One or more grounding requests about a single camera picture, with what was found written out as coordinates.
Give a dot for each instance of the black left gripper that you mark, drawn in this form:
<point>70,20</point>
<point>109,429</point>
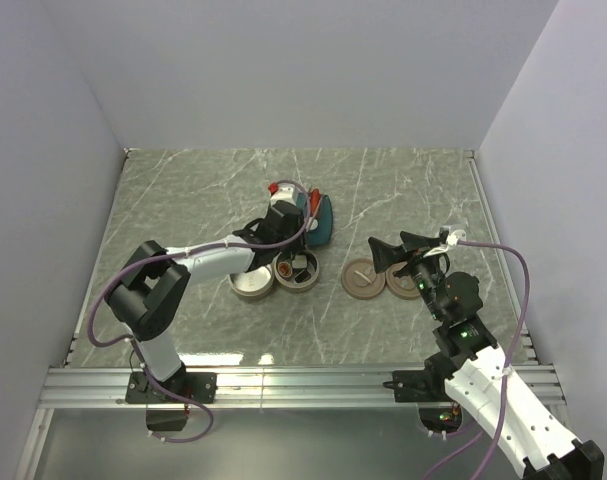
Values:
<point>300,226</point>

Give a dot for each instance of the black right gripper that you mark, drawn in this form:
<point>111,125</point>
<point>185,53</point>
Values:
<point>385,254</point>

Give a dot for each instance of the metal food tongs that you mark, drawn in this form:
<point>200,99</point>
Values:
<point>313,217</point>

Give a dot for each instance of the white sushi roll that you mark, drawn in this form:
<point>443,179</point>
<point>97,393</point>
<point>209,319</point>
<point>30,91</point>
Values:
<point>299,262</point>

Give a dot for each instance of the black white tofu block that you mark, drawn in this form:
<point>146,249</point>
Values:
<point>303,276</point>

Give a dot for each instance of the red sausage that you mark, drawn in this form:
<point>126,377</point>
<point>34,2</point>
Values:
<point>314,200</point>

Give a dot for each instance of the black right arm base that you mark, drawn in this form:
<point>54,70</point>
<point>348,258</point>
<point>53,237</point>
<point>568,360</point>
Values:
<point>416,386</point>

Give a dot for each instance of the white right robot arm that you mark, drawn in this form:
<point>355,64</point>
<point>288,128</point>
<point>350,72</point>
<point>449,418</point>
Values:
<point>472,370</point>

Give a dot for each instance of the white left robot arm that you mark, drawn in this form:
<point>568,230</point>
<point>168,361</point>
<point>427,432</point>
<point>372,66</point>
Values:
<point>146,296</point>

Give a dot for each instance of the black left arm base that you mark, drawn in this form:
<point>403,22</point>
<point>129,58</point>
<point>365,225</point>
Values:
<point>200,387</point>

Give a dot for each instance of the right steel lunch container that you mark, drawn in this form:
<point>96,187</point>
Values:
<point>297,273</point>

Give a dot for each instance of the steel lunch container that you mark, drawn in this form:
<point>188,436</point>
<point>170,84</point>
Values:
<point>253,285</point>
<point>297,273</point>

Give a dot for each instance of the left steel lunch container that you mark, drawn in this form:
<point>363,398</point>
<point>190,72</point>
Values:
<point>253,285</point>

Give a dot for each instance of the beige lid right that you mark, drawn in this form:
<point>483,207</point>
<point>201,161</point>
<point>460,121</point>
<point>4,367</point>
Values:
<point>402,287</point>

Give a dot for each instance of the teal square plate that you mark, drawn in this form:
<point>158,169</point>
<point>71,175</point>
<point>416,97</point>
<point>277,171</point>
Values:
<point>322,227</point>

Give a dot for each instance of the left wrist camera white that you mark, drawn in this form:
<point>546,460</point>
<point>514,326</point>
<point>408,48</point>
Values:
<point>284,191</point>

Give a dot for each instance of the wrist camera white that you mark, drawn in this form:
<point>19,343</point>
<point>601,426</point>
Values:
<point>284,191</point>
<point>452,234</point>

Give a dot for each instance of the beige lid with handle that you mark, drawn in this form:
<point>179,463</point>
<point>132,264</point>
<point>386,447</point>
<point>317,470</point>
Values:
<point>360,280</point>

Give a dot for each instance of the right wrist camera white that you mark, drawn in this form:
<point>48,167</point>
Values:
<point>452,234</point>

